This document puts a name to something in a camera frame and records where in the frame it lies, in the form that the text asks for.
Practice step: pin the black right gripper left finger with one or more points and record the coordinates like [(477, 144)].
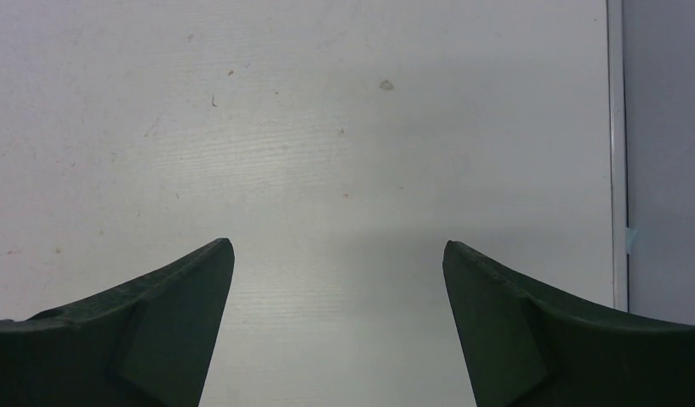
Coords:
[(146, 342)]

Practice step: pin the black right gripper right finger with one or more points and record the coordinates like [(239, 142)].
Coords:
[(526, 343)]

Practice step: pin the aluminium table edge rail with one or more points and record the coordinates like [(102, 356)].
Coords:
[(617, 144)]

